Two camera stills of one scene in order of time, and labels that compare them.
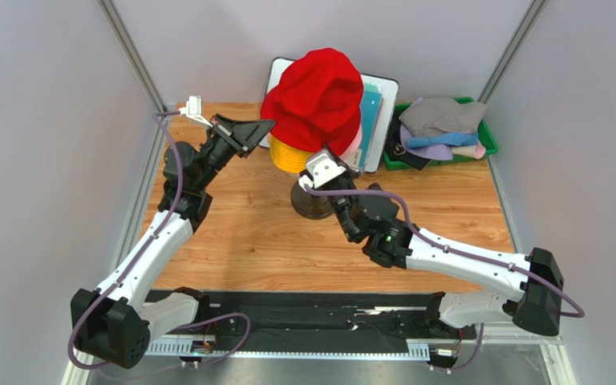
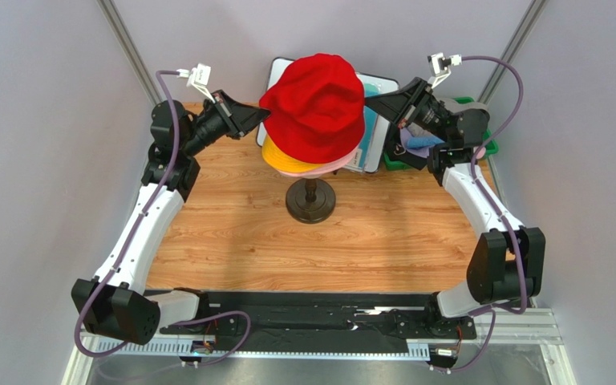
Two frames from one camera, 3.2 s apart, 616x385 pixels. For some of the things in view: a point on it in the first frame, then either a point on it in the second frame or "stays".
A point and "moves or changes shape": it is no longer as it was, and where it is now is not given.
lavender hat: [428, 152] stays
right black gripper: [337, 184] -> [410, 101]
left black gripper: [241, 136] -> [237, 119]
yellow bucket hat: [286, 157] moves or changes shape
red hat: [316, 102] stays
